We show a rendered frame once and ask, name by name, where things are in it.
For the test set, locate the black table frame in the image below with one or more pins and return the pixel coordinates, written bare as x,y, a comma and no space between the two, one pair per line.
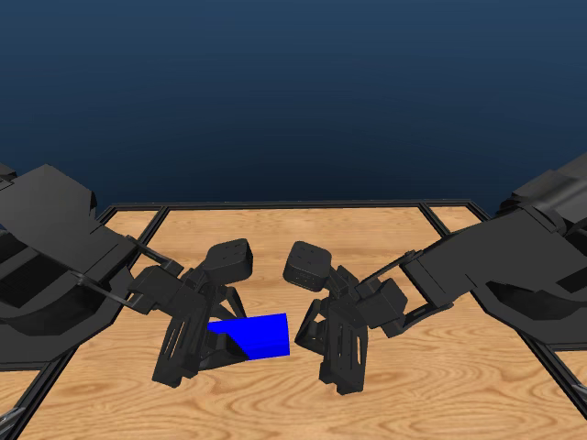
293,205

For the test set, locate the silver aluminium brace rail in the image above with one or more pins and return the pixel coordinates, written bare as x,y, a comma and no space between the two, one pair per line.
580,392
10,418

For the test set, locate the blue hollow socket block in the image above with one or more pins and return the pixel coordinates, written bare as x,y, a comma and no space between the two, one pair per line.
261,337

